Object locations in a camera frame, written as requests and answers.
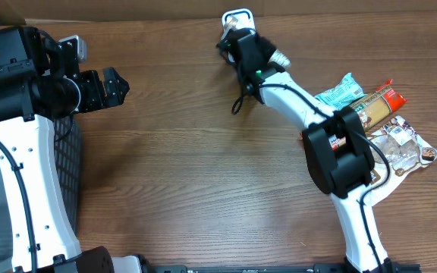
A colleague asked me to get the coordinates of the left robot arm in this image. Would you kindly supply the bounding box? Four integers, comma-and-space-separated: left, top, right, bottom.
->
0, 26, 142, 272

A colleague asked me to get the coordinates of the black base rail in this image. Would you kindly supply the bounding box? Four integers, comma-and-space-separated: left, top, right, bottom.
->
142, 263, 421, 273

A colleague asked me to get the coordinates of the white shampoo tube gold cap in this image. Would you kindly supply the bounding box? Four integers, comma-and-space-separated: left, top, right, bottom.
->
221, 28, 291, 69

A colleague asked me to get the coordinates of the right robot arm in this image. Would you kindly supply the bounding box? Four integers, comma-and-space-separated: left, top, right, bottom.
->
217, 28, 395, 272

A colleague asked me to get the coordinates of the white barcode scanner stand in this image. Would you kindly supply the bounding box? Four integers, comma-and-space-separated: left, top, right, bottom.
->
221, 8, 256, 39

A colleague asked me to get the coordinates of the orange spaghetti pasta package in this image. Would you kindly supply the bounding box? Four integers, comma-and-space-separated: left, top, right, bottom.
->
299, 79, 408, 151

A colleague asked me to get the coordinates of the teal snack wrapper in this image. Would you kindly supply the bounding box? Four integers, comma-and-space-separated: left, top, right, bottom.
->
315, 73, 366, 110

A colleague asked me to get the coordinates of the beige brown snack pouch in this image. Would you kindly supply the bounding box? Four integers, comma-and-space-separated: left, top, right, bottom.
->
364, 115, 437, 206

